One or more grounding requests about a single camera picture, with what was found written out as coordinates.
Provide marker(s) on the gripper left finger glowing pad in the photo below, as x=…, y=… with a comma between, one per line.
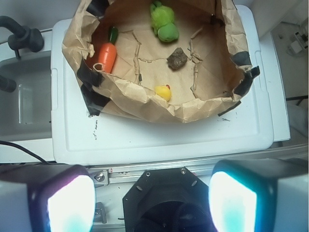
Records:
x=46, y=198

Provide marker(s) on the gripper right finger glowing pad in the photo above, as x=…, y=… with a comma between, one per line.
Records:
x=261, y=195

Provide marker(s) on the brown grey rock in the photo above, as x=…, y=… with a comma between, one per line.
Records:
x=177, y=59

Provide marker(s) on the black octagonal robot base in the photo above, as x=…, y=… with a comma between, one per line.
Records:
x=168, y=200

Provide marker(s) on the white toy sink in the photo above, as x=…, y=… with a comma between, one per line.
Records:
x=25, y=113

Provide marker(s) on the brown paper bag bin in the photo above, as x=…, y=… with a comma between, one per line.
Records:
x=218, y=72

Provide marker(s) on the yellow rubber duck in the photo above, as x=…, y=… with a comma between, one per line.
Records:
x=163, y=91

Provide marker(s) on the orange plastic carrot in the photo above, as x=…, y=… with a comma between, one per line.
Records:
x=107, y=53

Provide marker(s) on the green plush toy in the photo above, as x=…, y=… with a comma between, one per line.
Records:
x=163, y=22

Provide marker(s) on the aluminium rail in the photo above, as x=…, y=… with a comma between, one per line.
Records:
x=131, y=173

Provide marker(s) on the metal corner bracket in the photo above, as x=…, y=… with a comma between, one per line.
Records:
x=101, y=178

